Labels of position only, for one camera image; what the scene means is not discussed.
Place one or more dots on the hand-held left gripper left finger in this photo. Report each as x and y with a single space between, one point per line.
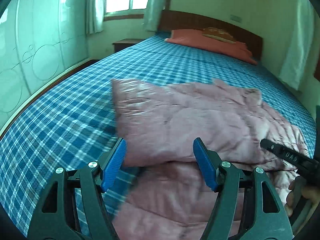
115 163

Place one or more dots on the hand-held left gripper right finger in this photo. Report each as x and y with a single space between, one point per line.
203 163

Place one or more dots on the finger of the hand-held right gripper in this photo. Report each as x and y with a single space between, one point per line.
287 153

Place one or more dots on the pink puffer jacket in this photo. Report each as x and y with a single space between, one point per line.
195 115

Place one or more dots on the person's right hand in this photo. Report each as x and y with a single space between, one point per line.
307 193

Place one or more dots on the bed with blue plaid sheet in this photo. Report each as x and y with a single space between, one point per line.
82 100

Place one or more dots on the white sheer curtain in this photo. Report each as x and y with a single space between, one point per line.
298 45

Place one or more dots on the wooden nightstand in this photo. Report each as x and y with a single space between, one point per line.
125 44

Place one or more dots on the red pillow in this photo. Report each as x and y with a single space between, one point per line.
195 40

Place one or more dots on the brown patterned cushion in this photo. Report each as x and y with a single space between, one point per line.
220 33

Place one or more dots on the dark wooden headboard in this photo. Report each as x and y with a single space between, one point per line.
190 21

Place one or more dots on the white patterned wardrobe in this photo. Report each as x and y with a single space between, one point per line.
32 45

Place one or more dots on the pale green curtain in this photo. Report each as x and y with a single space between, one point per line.
95 7
156 5

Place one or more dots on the white wall switch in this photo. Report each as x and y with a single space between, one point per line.
236 18

